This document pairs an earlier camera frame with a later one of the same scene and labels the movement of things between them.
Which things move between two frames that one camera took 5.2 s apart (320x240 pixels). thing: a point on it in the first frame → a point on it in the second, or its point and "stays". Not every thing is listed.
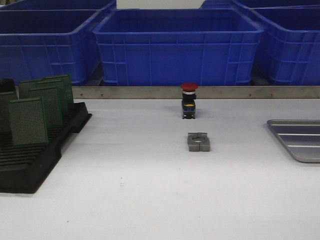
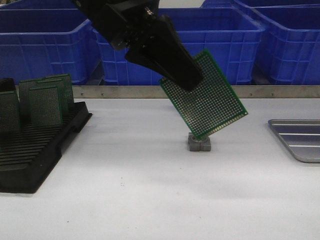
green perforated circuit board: x=51 y=98 stays
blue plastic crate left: x=39 y=43 stays
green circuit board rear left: x=25 y=86 stays
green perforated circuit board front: x=28 y=121 → x=212 y=105
